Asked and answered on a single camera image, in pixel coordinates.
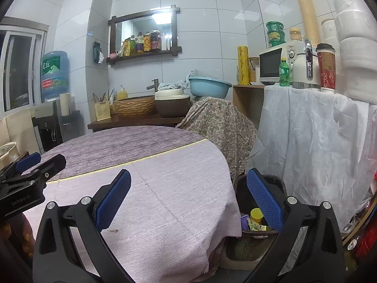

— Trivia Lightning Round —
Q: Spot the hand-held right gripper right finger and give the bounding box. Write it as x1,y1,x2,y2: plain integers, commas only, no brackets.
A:
244,168,346,283

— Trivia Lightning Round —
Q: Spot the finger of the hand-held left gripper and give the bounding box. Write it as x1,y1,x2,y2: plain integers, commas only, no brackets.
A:
28,154,67,183
0,152,42,180

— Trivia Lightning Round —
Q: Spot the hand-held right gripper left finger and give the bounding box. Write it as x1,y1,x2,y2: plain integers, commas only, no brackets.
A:
32,169,134,283

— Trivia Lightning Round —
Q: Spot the black trash bin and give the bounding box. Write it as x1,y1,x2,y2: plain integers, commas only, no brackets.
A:
234,175,287,239

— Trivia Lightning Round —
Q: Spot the yellow green sachet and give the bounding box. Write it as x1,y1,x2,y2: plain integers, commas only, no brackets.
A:
249,219,271,232

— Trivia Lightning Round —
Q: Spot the grey water dispenser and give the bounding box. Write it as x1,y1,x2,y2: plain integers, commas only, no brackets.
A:
31,97,81,153

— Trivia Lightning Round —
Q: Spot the dark red patterned cloth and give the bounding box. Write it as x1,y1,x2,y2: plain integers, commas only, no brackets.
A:
0,215,36,260

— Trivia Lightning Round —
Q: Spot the round table with purple cloth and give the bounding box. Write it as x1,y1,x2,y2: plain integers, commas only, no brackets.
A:
22,125,242,275

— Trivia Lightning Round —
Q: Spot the beige box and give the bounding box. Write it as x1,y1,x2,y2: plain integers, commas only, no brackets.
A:
219,236,267,271

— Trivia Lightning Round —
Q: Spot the white paper cup stack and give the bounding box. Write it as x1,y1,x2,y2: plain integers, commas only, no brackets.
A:
60,92,71,116

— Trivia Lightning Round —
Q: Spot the white draped cloth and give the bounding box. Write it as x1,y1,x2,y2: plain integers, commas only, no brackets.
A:
246,83,377,233

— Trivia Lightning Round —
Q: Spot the yellow chopstick holder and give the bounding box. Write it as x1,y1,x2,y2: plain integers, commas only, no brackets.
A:
94,90,113,121

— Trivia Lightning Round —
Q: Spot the dark wooden counter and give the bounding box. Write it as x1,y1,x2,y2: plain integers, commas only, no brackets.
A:
88,115,186,133

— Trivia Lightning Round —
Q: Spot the floral patterned cloth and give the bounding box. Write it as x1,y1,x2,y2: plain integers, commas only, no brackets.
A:
177,97,259,183

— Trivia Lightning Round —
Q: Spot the blue water jug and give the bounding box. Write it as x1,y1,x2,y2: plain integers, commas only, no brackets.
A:
41,51,70,98

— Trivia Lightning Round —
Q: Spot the wooden cabinet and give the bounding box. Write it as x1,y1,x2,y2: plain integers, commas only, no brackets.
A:
233,84,266,124

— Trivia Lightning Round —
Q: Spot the wicker basket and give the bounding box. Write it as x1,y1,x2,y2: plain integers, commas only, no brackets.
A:
113,96,156,117

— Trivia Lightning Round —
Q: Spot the brown ceramic pot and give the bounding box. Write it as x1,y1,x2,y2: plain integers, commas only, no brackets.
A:
155,94,191,118

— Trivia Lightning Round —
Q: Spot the cream white bowl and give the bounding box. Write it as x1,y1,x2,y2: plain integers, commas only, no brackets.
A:
155,88,190,100

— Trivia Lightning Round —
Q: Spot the light blue plastic basin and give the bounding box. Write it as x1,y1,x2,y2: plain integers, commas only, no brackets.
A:
188,77,233,98

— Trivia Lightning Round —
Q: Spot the green soda bottle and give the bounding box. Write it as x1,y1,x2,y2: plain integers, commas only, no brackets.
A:
279,57,292,87

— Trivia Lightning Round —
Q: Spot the glass jar with wooden lid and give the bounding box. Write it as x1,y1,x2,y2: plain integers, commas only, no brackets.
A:
249,57,260,83

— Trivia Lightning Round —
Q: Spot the white thermos jug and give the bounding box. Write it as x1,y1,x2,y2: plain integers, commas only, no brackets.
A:
292,39,321,89

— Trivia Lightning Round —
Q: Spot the light blue towel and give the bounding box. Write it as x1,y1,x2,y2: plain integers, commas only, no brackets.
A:
158,70,204,91

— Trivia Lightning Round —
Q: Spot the white microwave oven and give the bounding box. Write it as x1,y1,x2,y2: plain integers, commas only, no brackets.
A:
258,41,307,85

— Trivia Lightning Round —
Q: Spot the yellow film roll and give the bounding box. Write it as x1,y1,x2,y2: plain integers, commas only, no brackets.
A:
237,46,251,85

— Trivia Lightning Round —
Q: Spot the red paper cup stack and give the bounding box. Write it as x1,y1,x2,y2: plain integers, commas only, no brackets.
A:
316,43,337,94

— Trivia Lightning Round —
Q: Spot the dark wooden framed mirror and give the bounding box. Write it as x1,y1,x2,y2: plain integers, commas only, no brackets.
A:
107,5,182,65

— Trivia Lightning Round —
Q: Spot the row of condiment bottles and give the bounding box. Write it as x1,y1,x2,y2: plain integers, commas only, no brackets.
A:
118,28,173,57

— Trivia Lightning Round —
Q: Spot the green instant noodle bowl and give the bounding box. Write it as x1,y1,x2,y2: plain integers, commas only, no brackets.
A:
267,31,286,48
266,21,285,33

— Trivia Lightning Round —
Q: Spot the stack of small white containers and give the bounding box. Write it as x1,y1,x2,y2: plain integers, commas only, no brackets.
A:
321,18,342,65

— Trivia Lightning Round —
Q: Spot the stack of white foam bowls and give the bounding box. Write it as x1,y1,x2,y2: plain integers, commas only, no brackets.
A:
324,0,377,105

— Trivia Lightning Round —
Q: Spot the tall brown paper cup stack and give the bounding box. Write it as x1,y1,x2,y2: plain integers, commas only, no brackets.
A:
292,0,321,46

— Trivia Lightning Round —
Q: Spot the window frame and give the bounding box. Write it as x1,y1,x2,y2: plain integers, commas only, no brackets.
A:
0,25,48,113

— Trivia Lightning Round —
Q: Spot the green wall tissue pack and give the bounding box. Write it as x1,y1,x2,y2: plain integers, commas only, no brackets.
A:
94,41,105,64

